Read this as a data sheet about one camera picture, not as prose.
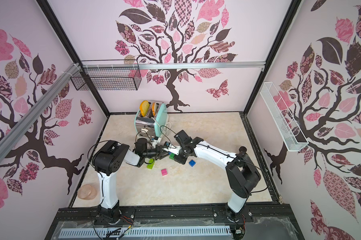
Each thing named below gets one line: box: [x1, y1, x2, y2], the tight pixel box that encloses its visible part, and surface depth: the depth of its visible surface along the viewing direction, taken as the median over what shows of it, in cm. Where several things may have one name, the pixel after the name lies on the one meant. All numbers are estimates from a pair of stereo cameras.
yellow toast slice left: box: [139, 100, 150, 117], surface depth 99 cm
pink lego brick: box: [161, 168, 168, 176], surface depth 89 cm
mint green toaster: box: [134, 101, 169, 139], surface depth 97 cm
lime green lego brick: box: [147, 158, 155, 170], surface depth 92 cm
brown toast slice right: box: [151, 102, 157, 117], surface depth 97 cm
